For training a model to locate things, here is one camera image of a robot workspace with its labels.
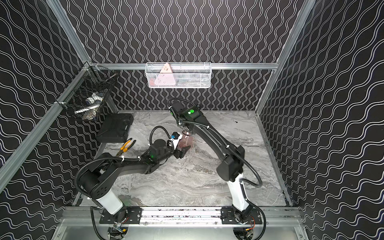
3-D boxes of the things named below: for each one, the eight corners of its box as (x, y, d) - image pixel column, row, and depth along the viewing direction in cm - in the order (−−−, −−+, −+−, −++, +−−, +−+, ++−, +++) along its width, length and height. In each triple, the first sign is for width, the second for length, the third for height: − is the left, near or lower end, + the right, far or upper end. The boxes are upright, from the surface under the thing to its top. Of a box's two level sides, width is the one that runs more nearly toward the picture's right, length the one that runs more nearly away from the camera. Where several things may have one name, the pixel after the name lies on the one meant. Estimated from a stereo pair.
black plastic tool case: (98, 142, 104) (93, 137, 99) (110, 119, 118) (106, 113, 113) (126, 143, 104) (122, 137, 99) (134, 119, 118) (131, 113, 113)
